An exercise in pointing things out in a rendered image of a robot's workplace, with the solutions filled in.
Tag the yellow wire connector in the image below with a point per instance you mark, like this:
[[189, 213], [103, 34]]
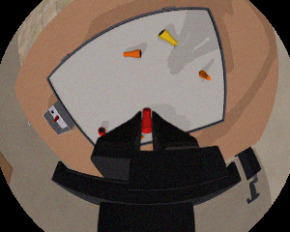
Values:
[[165, 35]]

